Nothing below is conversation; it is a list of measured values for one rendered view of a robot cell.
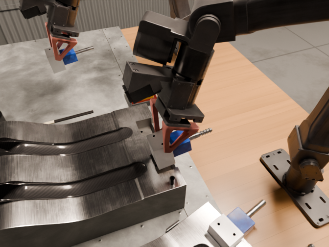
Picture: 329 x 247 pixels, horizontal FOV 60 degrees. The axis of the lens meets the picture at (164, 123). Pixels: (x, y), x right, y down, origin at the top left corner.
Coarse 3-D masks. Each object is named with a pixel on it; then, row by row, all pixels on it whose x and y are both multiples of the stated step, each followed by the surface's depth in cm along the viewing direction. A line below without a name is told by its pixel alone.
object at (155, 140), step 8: (208, 128) 59; (152, 136) 56; (160, 136) 56; (176, 136) 57; (192, 136) 57; (152, 144) 55; (160, 144) 54; (184, 144) 55; (152, 152) 57; (160, 152) 54; (176, 152) 56; (184, 152) 57; (160, 160) 55; (168, 160) 56; (160, 168) 56
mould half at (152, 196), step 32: (0, 128) 60; (32, 128) 63; (64, 128) 67; (96, 128) 67; (0, 160) 54; (32, 160) 57; (64, 160) 60; (96, 160) 60; (128, 160) 60; (96, 192) 55; (128, 192) 55; (160, 192) 54; (0, 224) 45; (32, 224) 47; (64, 224) 50; (96, 224) 54; (128, 224) 58
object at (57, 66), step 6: (48, 48) 81; (72, 48) 82; (90, 48) 83; (48, 54) 78; (60, 54) 78; (66, 54) 80; (72, 54) 80; (78, 54) 83; (48, 60) 78; (54, 60) 79; (66, 60) 81; (72, 60) 81; (54, 66) 80; (60, 66) 81; (54, 72) 81
